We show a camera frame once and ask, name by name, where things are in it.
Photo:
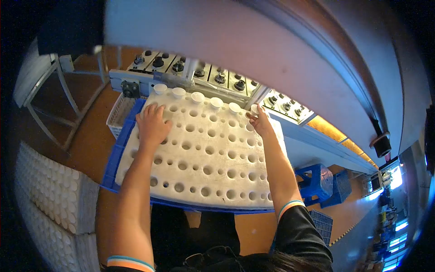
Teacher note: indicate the person's right hand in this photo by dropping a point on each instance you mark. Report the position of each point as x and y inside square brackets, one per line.
[261, 124]

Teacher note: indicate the person's left hand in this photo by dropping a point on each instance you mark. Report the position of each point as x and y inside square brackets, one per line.
[152, 127]

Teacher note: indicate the person's left thumb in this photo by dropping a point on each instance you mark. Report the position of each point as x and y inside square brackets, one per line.
[168, 125]

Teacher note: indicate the person's left ring finger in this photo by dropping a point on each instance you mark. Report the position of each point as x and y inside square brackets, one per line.
[148, 111]

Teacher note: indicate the person's left index finger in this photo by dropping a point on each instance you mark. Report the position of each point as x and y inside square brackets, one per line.
[161, 112]

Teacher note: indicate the person's left middle finger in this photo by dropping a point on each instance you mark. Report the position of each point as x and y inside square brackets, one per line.
[155, 110]

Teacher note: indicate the person's left little finger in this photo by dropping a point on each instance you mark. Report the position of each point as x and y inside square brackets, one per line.
[139, 118]

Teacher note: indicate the person's right index finger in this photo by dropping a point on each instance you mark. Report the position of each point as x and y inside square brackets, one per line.
[261, 110]

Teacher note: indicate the person's right thumb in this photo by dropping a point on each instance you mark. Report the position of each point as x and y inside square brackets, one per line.
[251, 117]

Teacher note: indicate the small white plastic cup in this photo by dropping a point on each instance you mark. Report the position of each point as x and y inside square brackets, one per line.
[234, 107]
[216, 102]
[160, 88]
[178, 92]
[197, 97]
[254, 109]

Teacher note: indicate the white plastic basket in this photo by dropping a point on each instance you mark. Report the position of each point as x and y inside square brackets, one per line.
[119, 114]

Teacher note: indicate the blue plastic crate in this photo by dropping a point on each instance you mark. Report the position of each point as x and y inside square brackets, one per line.
[115, 159]

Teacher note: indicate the row of grey batteries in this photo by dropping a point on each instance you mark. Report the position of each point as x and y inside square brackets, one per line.
[221, 79]

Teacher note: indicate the white foam tray with holes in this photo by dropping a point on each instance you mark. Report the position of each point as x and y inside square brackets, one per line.
[210, 159]

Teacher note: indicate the large grey machine hood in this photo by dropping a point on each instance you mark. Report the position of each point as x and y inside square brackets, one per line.
[238, 44]

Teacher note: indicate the blue plastic stool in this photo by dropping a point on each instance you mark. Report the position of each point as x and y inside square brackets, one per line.
[312, 185]

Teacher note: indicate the blue lattice crate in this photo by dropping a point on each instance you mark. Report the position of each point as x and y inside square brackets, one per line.
[340, 188]
[322, 226]

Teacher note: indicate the person's legs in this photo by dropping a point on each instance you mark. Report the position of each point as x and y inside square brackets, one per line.
[204, 231]

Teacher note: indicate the stack of white foam trays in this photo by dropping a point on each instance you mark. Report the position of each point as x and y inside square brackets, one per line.
[51, 197]

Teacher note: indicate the person's body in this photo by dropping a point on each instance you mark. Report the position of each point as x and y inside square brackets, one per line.
[299, 238]

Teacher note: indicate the black eyeglasses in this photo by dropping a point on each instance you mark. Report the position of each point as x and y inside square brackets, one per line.
[209, 255]

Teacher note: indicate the grey metal frame stand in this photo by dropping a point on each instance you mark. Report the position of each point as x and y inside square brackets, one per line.
[69, 98]

